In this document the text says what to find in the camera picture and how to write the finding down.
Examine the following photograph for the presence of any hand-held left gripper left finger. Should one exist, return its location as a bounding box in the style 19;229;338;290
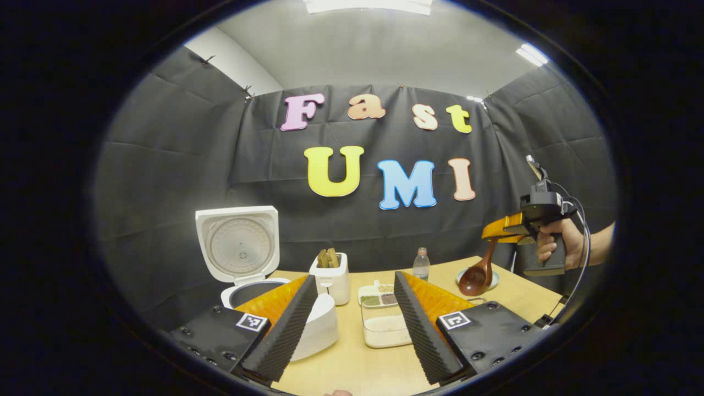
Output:
170;275;318;384

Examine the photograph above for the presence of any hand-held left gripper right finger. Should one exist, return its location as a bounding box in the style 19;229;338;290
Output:
394;271;548;386

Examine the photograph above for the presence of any white rice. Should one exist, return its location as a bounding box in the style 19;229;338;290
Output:
365;322;412;346

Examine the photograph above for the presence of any brown wooden spoon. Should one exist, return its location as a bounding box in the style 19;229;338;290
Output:
459;238;499;296

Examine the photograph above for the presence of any white rice cooker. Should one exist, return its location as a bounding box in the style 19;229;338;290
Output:
195;206;339;362

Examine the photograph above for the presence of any pale green plate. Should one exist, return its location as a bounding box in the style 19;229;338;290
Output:
456;268;500;290

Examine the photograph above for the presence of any white divided dish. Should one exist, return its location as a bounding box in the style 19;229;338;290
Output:
358;280;399;309

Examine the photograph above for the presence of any white toaster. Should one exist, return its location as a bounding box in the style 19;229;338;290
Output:
309;252;351;306

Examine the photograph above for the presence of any clear plastic bottle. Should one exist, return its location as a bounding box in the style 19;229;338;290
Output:
413;247;431;281

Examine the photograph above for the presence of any small ceiling light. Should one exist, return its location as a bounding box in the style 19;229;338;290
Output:
516;44;549;68

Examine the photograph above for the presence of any black backdrop cloth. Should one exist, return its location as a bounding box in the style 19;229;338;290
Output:
93;47;619;331

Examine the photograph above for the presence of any large ceiling light panel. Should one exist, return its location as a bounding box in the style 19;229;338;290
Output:
304;0;433;15

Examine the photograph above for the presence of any black cable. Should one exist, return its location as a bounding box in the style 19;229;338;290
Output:
542;181;592;326

